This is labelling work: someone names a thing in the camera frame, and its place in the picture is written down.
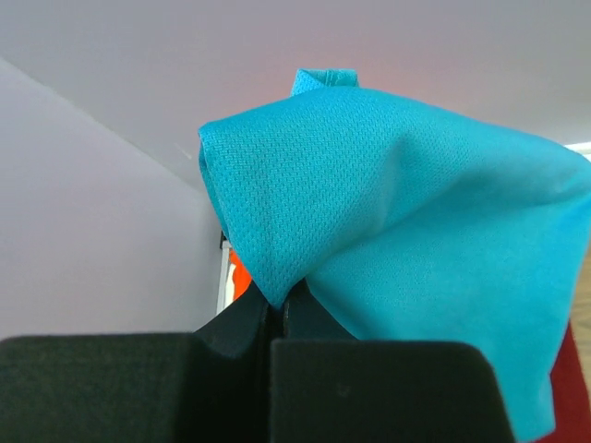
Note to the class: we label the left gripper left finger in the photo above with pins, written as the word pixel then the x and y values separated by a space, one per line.
pixel 202 386

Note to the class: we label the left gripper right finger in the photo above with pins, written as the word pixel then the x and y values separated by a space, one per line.
pixel 327 386

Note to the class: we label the teal blue t shirt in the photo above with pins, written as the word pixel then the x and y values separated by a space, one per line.
pixel 409 222

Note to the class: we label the folded white t shirt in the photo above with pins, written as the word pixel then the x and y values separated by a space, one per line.
pixel 226 286

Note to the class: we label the folded orange t shirt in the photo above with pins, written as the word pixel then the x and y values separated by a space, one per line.
pixel 241 279

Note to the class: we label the folded dark red t shirt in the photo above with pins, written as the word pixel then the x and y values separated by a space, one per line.
pixel 571 403

